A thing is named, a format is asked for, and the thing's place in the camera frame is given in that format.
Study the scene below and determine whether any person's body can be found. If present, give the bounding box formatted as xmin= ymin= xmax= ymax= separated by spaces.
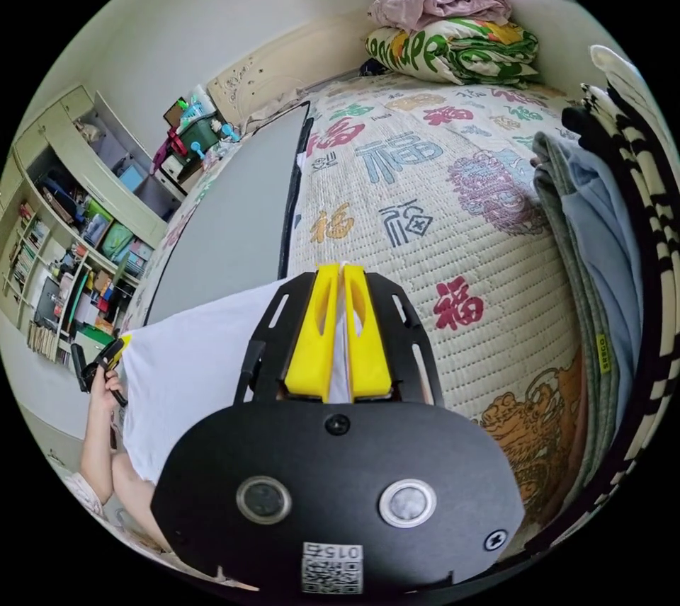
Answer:
xmin=62 ymin=452 xmax=179 ymax=556

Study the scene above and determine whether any folded pink blanket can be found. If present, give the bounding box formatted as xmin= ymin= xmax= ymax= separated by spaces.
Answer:
xmin=368 ymin=0 xmax=514 ymax=31

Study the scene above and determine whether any pile of clothes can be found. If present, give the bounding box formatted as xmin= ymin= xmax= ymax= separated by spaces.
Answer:
xmin=531 ymin=45 xmax=680 ymax=559

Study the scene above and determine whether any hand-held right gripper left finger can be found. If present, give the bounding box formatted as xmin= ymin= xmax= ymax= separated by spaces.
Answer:
xmin=284 ymin=263 xmax=340 ymax=401

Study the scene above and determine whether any bed with printed mat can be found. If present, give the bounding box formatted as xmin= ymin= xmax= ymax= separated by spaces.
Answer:
xmin=127 ymin=51 xmax=604 ymax=556

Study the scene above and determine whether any person's left forearm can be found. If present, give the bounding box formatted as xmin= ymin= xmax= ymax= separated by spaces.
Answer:
xmin=79 ymin=401 xmax=122 ymax=506

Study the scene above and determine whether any folded green printed quilt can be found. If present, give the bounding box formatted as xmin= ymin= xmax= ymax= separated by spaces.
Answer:
xmin=363 ymin=16 xmax=540 ymax=89

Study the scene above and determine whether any grey folding board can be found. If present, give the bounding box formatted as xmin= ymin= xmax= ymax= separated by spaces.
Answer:
xmin=143 ymin=100 xmax=315 ymax=332

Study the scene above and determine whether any shelf cupboard with books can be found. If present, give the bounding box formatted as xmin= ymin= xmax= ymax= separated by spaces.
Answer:
xmin=0 ymin=84 xmax=188 ymax=369

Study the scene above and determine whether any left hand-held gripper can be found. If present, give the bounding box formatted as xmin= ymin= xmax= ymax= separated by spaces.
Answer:
xmin=79 ymin=333 xmax=134 ymax=408

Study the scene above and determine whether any bedside table with green basket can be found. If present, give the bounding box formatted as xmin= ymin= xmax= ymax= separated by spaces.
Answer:
xmin=151 ymin=84 xmax=244 ymax=193

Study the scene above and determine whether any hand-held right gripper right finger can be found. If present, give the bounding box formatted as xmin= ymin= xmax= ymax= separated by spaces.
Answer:
xmin=344 ymin=264 xmax=394 ymax=401

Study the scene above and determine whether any person's left hand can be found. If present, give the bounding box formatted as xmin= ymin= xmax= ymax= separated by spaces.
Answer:
xmin=89 ymin=370 xmax=126 ymax=415

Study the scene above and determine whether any white short sleeve shirt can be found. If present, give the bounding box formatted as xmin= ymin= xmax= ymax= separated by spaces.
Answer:
xmin=120 ymin=261 xmax=354 ymax=485

